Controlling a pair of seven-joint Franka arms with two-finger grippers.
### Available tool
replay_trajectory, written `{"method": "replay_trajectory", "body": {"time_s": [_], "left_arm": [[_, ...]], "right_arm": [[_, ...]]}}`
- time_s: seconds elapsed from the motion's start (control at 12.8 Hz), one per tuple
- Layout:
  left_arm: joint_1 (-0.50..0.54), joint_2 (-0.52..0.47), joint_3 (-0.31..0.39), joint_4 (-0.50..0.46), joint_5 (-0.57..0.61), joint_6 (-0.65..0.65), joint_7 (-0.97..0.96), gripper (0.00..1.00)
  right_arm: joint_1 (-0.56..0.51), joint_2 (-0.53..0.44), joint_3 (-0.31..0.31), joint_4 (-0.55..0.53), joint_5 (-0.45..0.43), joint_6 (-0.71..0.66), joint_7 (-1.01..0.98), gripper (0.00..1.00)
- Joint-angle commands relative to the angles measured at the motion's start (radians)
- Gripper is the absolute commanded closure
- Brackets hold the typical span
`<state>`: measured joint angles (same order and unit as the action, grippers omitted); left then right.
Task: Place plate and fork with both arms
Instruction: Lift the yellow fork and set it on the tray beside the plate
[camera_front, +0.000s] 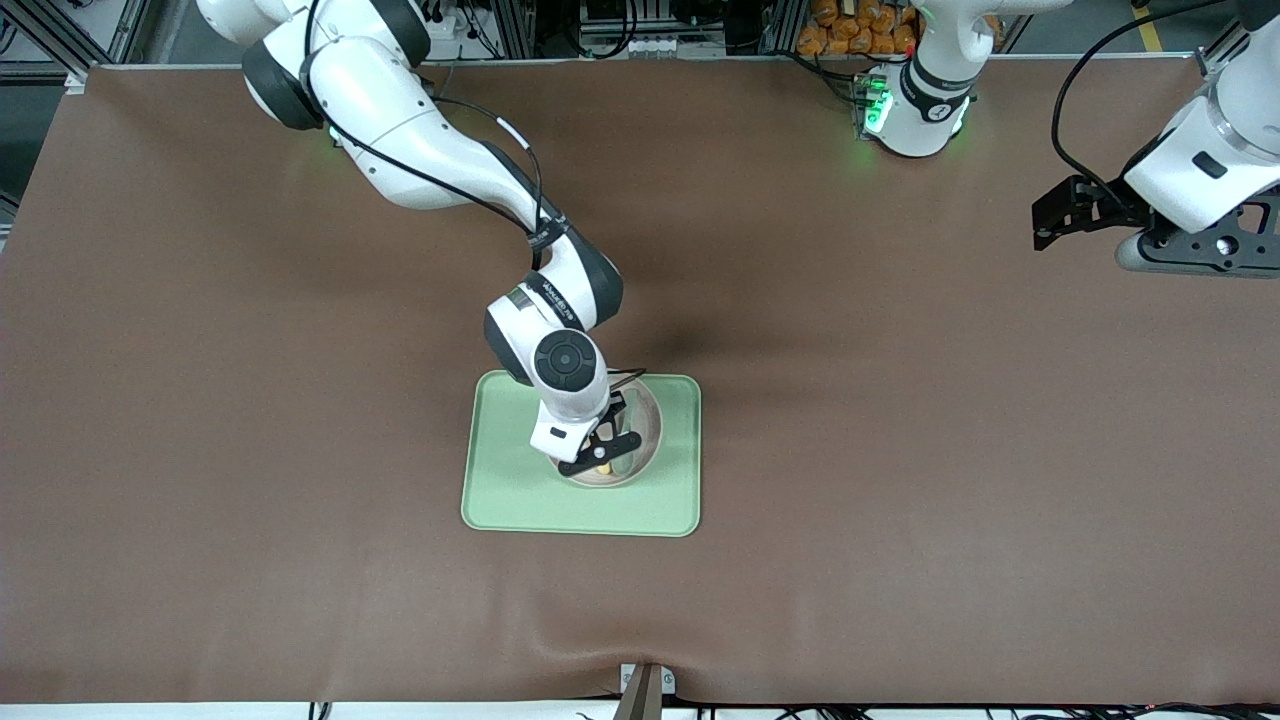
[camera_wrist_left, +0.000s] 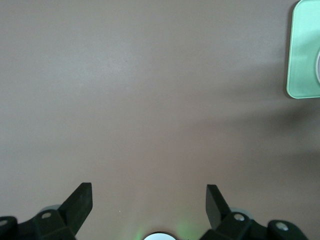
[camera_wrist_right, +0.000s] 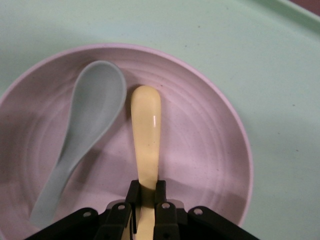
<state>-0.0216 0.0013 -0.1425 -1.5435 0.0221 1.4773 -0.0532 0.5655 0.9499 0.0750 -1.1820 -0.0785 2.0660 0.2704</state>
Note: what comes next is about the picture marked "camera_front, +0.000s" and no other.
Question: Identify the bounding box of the aluminium frame profile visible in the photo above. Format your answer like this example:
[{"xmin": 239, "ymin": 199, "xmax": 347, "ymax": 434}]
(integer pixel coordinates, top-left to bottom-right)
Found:
[
  {"xmin": 488, "ymin": 0, "xmax": 801, "ymax": 61},
  {"xmin": 0, "ymin": 0, "xmax": 151, "ymax": 93},
  {"xmin": 1195, "ymin": 0, "xmax": 1251, "ymax": 83}
]

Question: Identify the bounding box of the light green rectangular tray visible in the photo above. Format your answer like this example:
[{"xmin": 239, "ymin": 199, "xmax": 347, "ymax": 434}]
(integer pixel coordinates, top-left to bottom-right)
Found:
[{"xmin": 460, "ymin": 370, "xmax": 703, "ymax": 539}]

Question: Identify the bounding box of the beige round plate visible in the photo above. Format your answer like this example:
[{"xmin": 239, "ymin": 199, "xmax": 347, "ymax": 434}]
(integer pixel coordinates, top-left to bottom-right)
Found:
[{"xmin": 563, "ymin": 377, "xmax": 664, "ymax": 489}]

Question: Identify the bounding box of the brown table cover sheet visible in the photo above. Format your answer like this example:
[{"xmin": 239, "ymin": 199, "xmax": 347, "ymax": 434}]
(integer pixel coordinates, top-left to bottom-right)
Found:
[{"xmin": 0, "ymin": 55, "xmax": 1280, "ymax": 706}]

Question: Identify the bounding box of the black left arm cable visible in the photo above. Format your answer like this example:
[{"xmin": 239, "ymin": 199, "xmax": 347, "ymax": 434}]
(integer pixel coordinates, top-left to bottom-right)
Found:
[{"xmin": 1050, "ymin": 0, "xmax": 1236, "ymax": 201}]

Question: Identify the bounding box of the metal table edge bracket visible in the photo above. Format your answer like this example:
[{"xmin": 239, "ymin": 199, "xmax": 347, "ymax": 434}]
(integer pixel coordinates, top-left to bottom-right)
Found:
[{"xmin": 615, "ymin": 662, "xmax": 677, "ymax": 720}]

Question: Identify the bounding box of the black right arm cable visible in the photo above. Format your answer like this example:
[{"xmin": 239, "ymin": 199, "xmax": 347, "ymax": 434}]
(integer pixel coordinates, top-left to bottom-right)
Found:
[{"xmin": 300, "ymin": 0, "xmax": 647, "ymax": 391}]

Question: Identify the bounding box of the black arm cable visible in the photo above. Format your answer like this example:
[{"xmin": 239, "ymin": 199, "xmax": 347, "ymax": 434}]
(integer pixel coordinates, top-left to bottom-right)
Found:
[
  {"xmin": 300, "ymin": 0, "xmax": 647, "ymax": 391},
  {"xmin": 1050, "ymin": 0, "xmax": 1236, "ymax": 201}
]

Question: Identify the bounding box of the orange round food pile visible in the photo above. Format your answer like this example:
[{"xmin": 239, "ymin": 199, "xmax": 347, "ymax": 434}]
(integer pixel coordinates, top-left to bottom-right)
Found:
[{"xmin": 797, "ymin": 0, "xmax": 921, "ymax": 57}]

